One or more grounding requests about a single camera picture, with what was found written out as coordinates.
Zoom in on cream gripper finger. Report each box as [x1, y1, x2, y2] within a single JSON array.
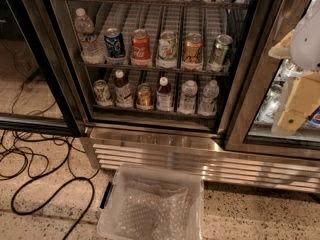
[[277, 72, 320, 132], [268, 30, 295, 59]]

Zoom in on clear water bottle bottom shelf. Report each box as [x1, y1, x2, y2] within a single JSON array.
[[178, 80, 198, 114]]

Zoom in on clear water bottle shelf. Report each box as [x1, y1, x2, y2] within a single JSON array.
[[178, 80, 198, 114], [74, 8, 104, 64]]

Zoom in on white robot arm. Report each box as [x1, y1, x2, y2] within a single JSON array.
[[268, 0, 320, 137]]

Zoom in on blue pepsi can right fridge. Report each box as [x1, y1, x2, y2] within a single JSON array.
[[306, 106, 320, 129]]

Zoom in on green white can right fridge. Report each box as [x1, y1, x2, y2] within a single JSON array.
[[258, 84, 282, 123]]

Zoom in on right glass fridge door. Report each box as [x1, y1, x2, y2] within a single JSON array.
[[225, 0, 320, 159]]

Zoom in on clear water bottle far right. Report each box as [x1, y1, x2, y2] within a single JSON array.
[[198, 80, 219, 116]]

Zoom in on brown tea bottle white cap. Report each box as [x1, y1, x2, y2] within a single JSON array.
[[156, 77, 173, 111]]

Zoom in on stainless steel fridge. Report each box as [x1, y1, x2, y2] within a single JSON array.
[[14, 0, 320, 194]]

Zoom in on gold can bottom shelf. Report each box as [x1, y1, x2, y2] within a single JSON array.
[[136, 83, 153, 110]]

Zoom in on brown juice bottle white cap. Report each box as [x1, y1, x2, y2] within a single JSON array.
[[114, 70, 133, 108]]

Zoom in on clear water bottle middle shelf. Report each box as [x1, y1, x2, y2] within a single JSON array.
[[74, 8, 104, 64]]

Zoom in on open glass fridge door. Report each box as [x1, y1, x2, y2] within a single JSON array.
[[0, 0, 83, 137]]

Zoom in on orange gold soda can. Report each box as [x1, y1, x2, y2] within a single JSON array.
[[181, 32, 203, 70]]

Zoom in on white green soda can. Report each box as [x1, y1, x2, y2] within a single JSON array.
[[157, 31, 178, 68]]

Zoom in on red coca cola can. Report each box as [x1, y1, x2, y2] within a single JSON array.
[[131, 29, 151, 66]]

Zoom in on blue pepsi can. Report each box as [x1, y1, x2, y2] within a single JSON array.
[[104, 28, 126, 64]]

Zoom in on bubble wrap sheet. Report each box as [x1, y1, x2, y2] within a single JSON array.
[[115, 180, 192, 240]]

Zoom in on clear plastic bin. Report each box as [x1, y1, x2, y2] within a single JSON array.
[[97, 164, 204, 240]]

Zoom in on black cable on floor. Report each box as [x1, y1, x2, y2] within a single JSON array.
[[0, 40, 100, 240]]

